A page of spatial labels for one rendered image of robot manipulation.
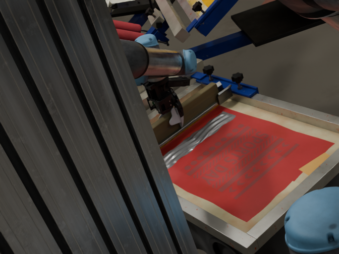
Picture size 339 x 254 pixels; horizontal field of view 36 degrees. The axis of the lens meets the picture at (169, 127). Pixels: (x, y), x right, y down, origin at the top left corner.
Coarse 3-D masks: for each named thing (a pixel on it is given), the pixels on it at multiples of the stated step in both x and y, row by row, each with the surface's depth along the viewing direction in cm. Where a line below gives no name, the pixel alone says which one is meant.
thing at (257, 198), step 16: (176, 144) 189; (176, 176) 173; (272, 176) 160; (192, 192) 164; (208, 192) 162; (256, 192) 156; (272, 192) 154; (224, 208) 154; (240, 208) 152; (256, 208) 150
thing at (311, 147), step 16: (240, 112) 194; (192, 128) 194; (224, 128) 188; (256, 128) 183; (272, 128) 180; (208, 144) 183; (304, 144) 168; (320, 144) 166; (288, 160) 164; (304, 160) 162; (288, 176) 158
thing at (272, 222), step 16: (240, 96) 197; (256, 96) 193; (272, 112) 188; (288, 112) 181; (304, 112) 176; (320, 112) 174; (336, 128) 167; (336, 160) 152; (320, 176) 148; (304, 192) 145; (192, 208) 153; (288, 208) 142; (208, 224) 145; (224, 224) 144; (256, 224) 140; (272, 224) 139; (224, 240) 142; (240, 240) 137; (256, 240) 136
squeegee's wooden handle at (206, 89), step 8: (208, 88) 194; (216, 88) 196; (192, 96) 192; (200, 96) 192; (208, 96) 195; (184, 104) 189; (192, 104) 191; (200, 104) 193; (208, 104) 196; (168, 112) 188; (184, 112) 189; (192, 112) 192; (160, 120) 185; (168, 120) 185; (184, 120) 190; (152, 128) 182; (160, 128) 184; (168, 128) 186; (176, 128) 189; (160, 136) 185
